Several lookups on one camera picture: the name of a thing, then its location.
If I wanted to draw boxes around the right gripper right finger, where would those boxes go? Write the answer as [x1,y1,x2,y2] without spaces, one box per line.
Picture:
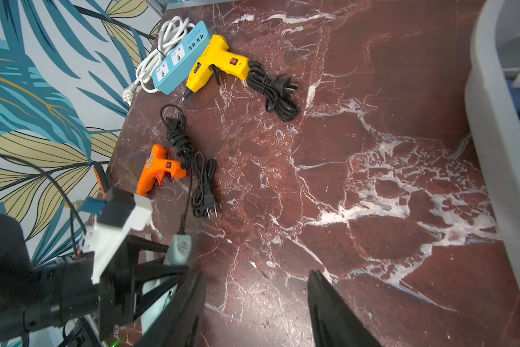
[307,270,381,347]

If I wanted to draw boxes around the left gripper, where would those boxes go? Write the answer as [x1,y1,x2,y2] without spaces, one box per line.
[81,187,189,340]

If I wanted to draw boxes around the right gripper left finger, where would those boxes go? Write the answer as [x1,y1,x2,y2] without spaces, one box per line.
[135,273,206,347]

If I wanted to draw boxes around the mint glue gun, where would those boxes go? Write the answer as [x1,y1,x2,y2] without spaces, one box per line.
[140,233,193,335]

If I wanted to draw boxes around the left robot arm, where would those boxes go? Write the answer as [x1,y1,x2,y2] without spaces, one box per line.
[0,187,188,343]

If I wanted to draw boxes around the orange glue gun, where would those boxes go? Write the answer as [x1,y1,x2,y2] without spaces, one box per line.
[136,144,187,196]

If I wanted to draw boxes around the yellow glue gun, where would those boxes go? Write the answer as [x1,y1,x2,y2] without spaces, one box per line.
[182,35,251,101]

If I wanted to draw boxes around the grey plastic storage box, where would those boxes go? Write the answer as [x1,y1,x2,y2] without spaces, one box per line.
[465,1,520,289]

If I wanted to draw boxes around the teal power strip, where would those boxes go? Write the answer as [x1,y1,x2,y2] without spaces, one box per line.
[152,21,212,95]

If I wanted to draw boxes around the orange handled pliers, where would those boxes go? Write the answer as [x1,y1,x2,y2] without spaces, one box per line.
[93,163,110,198]

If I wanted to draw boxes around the white power strip cable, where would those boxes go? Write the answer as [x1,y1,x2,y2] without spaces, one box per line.
[122,16,196,105]

